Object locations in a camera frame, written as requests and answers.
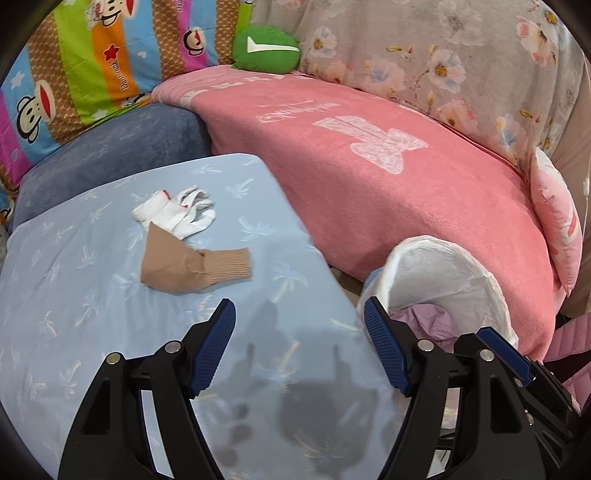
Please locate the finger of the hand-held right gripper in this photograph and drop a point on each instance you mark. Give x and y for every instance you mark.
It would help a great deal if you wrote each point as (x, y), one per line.
(505, 353)

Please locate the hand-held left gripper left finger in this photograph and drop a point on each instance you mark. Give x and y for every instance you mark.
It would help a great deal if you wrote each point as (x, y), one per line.
(212, 350)

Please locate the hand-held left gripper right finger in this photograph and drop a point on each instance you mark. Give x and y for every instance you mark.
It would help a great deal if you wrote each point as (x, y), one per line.
(385, 346)

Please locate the purple cloth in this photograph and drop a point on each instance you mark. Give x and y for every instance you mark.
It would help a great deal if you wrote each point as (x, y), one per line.
(425, 323)

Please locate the white lined bin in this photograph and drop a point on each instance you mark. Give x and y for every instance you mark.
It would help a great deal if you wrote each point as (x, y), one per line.
(443, 272)

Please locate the beige sock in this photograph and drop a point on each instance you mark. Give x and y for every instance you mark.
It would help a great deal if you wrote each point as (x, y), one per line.
(184, 267)

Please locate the light blue palm-print sheet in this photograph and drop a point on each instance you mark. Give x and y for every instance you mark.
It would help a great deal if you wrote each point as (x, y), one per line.
(92, 286)

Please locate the white cotton glove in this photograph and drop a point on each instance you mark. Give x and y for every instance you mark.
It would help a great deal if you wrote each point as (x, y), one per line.
(184, 214)

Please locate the pink white printed pillow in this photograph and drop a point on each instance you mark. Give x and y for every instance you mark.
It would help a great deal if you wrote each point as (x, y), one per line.
(556, 217)

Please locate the pink fleece blanket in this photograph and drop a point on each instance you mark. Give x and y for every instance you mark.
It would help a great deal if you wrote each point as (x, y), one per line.
(369, 194)

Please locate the blue-grey velvet cushion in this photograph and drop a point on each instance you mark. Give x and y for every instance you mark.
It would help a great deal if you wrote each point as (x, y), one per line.
(115, 143)

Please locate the grey floral quilt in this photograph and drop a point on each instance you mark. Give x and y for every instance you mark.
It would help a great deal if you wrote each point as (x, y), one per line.
(438, 46)

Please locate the green plush toy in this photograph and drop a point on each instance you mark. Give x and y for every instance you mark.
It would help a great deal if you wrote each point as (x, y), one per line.
(265, 50)

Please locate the colourful monkey-print quilt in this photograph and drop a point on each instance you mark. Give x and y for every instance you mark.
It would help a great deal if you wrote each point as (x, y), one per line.
(92, 64)

